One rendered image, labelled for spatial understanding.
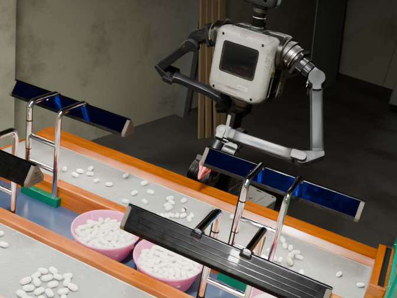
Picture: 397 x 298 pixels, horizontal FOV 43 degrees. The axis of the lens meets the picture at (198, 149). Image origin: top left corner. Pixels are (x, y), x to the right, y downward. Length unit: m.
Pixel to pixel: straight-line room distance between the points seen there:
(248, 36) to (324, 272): 1.13
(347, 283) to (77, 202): 1.15
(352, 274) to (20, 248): 1.27
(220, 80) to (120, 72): 2.06
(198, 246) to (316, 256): 0.84
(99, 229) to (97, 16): 2.42
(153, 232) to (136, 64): 3.30
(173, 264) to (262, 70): 1.04
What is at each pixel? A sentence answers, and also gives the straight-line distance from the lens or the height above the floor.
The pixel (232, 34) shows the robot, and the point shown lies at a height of 1.43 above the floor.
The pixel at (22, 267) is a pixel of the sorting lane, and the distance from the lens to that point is 1.88.
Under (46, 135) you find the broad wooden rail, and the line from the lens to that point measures 2.76.
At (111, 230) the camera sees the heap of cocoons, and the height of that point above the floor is 0.72.
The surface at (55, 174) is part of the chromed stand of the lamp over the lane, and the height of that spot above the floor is 0.83.
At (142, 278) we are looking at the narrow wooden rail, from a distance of 1.81.
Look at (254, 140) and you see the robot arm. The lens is 2.34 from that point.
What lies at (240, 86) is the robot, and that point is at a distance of 2.53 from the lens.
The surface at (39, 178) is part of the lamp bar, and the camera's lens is 1.75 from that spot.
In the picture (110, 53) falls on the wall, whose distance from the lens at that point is 4.39.
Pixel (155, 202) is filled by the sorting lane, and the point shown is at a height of 0.74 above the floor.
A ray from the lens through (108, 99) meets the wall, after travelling 4.54.
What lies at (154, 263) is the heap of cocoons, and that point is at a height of 0.73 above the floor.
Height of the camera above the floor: 1.91
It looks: 24 degrees down
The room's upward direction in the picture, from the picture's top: 10 degrees clockwise
